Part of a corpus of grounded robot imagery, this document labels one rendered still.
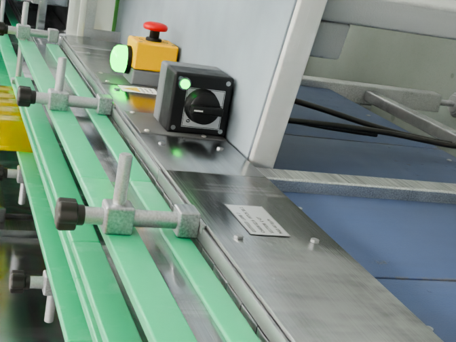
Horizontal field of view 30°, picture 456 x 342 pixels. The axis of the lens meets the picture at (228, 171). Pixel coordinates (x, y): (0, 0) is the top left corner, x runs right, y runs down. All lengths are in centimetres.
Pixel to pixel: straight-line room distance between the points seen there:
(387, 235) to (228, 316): 32
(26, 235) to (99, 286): 72
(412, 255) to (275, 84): 26
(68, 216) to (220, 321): 19
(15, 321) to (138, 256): 54
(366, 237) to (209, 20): 48
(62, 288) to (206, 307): 42
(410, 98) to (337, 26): 89
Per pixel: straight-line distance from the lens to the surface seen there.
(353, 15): 104
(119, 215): 76
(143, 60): 136
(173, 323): 63
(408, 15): 107
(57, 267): 112
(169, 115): 109
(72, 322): 98
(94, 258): 91
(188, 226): 78
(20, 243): 152
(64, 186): 112
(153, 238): 79
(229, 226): 78
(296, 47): 98
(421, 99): 193
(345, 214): 96
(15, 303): 131
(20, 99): 119
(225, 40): 117
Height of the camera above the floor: 112
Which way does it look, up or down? 20 degrees down
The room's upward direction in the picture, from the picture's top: 85 degrees counter-clockwise
